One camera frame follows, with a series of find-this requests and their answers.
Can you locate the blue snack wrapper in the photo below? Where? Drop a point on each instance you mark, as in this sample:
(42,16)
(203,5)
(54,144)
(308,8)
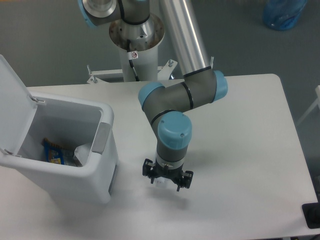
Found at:
(53,152)

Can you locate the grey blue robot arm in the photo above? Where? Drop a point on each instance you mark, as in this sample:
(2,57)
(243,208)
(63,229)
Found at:
(164,106)

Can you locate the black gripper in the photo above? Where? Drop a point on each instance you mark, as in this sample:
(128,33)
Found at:
(168,170)

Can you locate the crushed clear plastic bottle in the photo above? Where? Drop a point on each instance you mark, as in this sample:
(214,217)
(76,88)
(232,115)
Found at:
(162,182)

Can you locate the white trash can lid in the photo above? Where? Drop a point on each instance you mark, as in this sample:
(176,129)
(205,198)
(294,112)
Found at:
(17,109)

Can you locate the black device at edge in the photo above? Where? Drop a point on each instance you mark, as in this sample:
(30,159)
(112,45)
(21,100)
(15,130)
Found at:
(311,213)

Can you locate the white trash can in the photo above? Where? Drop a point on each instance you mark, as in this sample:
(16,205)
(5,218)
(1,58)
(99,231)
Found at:
(65,145)

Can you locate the blue water jug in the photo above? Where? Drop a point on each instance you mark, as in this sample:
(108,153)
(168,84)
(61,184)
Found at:
(282,15)

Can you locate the white frame at right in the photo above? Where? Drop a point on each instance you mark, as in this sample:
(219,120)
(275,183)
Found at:
(315,104)

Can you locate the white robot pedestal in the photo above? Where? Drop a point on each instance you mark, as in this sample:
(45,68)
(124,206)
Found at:
(140,62)

